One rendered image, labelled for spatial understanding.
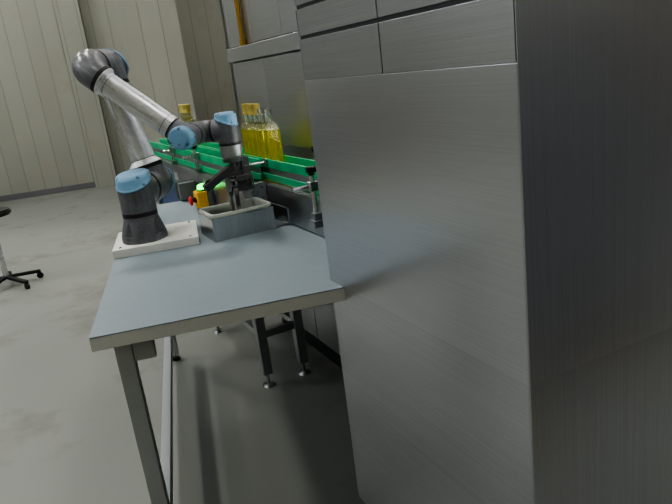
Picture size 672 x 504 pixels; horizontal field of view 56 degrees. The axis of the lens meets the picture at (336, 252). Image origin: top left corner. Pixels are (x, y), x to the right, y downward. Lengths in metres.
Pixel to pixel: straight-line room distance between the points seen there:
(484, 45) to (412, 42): 0.18
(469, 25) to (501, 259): 0.35
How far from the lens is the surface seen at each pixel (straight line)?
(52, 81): 9.80
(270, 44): 2.63
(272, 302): 1.52
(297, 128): 2.48
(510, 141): 0.95
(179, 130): 2.08
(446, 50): 1.04
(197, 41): 9.70
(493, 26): 0.96
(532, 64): 0.94
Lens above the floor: 1.27
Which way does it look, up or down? 16 degrees down
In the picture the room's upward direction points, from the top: 7 degrees counter-clockwise
